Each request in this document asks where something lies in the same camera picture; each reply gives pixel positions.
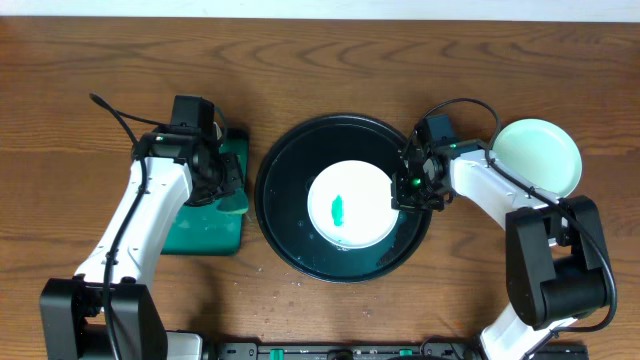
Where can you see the light green plate front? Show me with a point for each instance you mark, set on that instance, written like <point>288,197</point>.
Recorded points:
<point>541,152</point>

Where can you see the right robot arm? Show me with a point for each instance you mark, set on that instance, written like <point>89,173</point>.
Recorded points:
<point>557,266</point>

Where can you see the white plate green stain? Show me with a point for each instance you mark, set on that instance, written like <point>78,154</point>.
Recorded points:
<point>349,204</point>

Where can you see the green yellow sponge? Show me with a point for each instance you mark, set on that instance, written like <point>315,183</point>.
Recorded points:
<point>234,204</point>

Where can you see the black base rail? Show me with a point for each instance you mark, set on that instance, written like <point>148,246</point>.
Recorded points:
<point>433,350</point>

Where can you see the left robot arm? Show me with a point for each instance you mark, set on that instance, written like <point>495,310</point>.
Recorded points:
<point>105,310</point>

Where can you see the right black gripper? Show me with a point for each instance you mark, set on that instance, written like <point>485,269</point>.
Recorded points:
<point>407,188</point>

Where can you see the black rectangular tray green water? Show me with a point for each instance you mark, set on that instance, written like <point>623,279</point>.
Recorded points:
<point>204,231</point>

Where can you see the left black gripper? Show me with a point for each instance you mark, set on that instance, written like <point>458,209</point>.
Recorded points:
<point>231,176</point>

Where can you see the black round tray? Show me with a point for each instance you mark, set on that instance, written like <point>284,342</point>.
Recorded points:
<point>285,178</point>

